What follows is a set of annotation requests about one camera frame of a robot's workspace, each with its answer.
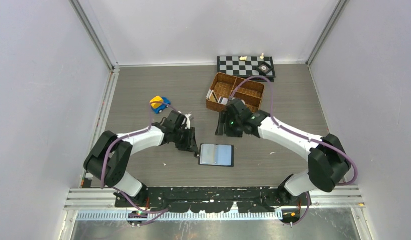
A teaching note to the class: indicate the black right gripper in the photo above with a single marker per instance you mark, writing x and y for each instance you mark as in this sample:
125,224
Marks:
225,117

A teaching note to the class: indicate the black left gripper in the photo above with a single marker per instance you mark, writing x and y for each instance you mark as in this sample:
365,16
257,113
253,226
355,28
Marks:
189,145

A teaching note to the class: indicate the black leather card holder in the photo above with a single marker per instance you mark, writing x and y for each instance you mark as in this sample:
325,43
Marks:
216,155

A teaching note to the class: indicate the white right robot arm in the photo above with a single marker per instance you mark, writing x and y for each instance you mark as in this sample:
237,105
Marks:
326,158

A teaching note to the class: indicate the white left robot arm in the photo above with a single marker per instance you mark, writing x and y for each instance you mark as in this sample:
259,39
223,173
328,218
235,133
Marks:
108,160

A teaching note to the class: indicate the striped card in basket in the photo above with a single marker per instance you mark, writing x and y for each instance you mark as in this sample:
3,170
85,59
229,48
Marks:
223,100

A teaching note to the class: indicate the silver credit card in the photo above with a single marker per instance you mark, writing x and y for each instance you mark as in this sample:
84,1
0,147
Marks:
211,96

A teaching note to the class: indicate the woven wicker divided basket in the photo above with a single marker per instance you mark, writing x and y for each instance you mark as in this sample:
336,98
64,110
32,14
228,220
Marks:
228,86

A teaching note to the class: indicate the blue toy car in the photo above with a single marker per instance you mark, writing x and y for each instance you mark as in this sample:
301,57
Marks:
165,105

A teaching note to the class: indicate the yellow toy block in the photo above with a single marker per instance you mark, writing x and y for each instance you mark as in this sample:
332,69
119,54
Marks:
156,102

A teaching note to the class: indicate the black white chessboard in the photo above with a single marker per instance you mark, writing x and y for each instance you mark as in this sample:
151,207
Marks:
231,65

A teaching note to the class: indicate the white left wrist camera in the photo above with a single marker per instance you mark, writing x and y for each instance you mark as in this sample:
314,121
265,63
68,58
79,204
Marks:
188,121

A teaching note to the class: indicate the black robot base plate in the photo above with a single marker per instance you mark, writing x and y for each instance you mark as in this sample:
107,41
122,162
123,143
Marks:
258,199

